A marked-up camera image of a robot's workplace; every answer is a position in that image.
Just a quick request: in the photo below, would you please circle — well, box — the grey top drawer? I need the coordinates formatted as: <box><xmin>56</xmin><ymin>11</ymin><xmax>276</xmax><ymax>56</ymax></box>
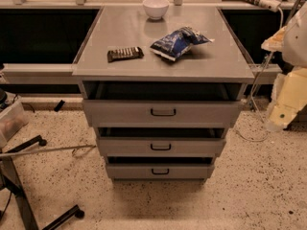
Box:
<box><xmin>83</xmin><ymin>100</ymin><xmax>240</xmax><ymax>127</ymax></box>

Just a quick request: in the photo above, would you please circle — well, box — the grey bottom drawer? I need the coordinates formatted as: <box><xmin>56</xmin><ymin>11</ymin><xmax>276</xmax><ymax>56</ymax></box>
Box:
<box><xmin>106</xmin><ymin>164</ymin><xmax>215</xmax><ymax>179</ymax></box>

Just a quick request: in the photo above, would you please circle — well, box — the white ceramic bowl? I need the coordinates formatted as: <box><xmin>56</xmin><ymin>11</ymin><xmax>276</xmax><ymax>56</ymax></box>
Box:
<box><xmin>142</xmin><ymin>0</ymin><xmax>170</xmax><ymax>20</ymax></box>

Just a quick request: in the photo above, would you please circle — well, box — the dark chocolate bar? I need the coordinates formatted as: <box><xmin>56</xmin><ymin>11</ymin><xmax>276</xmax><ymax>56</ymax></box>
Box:
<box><xmin>107</xmin><ymin>47</ymin><xmax>144</xmax><ymax>62</ymax></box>

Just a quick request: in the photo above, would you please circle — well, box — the blue chip bag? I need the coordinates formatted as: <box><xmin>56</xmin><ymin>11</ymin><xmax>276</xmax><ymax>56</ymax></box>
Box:
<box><xmin>150</xmin><ymin>26</ymin><xmax>211</xmax><ymax>61</ymax></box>

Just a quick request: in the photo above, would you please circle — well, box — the black rolling stand base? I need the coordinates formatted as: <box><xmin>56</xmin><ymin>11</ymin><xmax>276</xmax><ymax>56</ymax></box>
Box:
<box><xmin>0</xmin><ymin>135</ymin><xmax>84</xmax><ymax>230</ymax></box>

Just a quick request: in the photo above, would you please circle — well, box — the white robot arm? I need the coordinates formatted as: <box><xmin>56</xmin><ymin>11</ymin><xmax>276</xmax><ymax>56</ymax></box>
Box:
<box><xmin>261</xmin><ymin>4</ymin><xmax>307</xmax><ymax>131</ymax></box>

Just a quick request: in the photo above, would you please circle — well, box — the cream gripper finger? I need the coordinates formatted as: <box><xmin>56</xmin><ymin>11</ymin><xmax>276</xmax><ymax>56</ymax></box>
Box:
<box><xmin>266</xmin><ymin>67</ymin><xmax>307</xmax><ymax>131</ymax></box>

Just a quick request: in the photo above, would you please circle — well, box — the clear plastic storage bin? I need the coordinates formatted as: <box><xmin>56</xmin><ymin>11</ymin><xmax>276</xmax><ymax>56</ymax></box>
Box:
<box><xmin>0</xmin><ymin>92</ymin><xmax>28</xmax><ymax>148</ymax></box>

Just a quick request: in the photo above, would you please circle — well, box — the thin metal rod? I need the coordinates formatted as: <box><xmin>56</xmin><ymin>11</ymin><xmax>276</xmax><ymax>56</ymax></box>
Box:
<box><xmin>0</xmin><ymin>145</ymin><xmax>96</xmax><ymax>159</ymax></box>

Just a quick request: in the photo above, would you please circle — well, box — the small black floor object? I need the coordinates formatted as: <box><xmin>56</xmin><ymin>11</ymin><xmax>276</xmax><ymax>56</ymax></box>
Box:
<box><xmin>54</xmin><ymin>100</ymin><xmax>65</xmax><ymax>112</ymax></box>

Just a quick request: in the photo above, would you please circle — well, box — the grey drawer cabinet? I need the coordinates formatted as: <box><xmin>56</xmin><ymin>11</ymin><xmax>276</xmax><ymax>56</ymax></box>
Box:
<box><xmin>73</xmin><ymin>5</ymin><xmax>253</xmax><ymax>166</ymax></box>

